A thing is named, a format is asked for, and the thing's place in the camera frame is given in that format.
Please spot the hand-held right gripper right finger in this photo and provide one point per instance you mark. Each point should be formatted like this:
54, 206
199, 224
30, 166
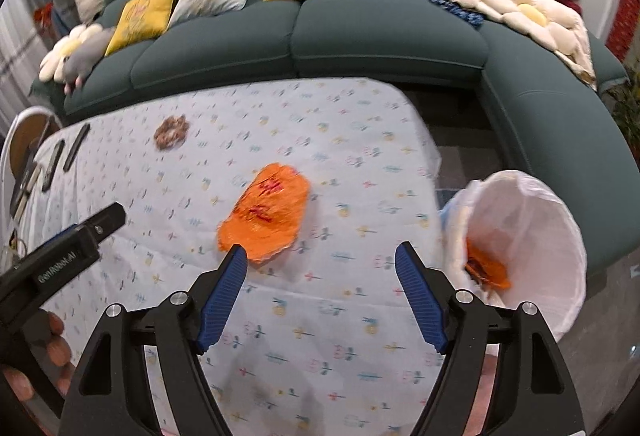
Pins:
420, 301

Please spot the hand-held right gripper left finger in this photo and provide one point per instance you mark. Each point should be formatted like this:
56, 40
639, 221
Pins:
220, 301

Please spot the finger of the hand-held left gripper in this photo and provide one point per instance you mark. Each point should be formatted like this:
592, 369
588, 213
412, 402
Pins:
107, 218

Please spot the rust orange wrapper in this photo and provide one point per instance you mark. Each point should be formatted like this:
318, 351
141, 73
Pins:
492, 273

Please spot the orange plastic bag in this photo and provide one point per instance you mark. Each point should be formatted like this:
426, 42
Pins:
270, 211

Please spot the white lined waste bin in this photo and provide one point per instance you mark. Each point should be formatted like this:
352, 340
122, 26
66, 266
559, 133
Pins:
530, 216

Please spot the person's left hand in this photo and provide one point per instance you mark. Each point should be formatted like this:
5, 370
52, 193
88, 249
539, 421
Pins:
60, 351

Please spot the black remote control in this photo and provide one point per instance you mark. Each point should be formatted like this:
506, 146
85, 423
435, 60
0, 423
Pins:
27, 188
76, 147
53, 165

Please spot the brown crumpled wrapper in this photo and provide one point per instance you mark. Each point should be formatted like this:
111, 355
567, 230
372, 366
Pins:
170, 132

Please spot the small white flower cushion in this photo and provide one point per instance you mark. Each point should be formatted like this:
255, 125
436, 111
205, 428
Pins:
65, 49

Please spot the floral light blue tablecloth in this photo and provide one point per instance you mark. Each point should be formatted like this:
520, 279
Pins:
325, 141

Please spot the red ribbon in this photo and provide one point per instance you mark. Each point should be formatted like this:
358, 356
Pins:
44, 11

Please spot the dark green sofa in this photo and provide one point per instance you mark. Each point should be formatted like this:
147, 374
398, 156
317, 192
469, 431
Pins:
380, 41

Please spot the green potted plant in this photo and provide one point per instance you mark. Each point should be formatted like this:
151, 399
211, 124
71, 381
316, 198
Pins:
630, 111

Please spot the blue patterned cloth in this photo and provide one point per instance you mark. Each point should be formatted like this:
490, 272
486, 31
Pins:
460, 11

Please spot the cream fringed cloth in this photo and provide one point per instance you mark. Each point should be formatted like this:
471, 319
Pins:
582, 56

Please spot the wooden chair with white frame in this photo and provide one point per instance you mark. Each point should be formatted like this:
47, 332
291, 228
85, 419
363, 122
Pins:
30, 131

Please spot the red wall banner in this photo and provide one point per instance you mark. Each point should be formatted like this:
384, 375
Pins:
625, 21

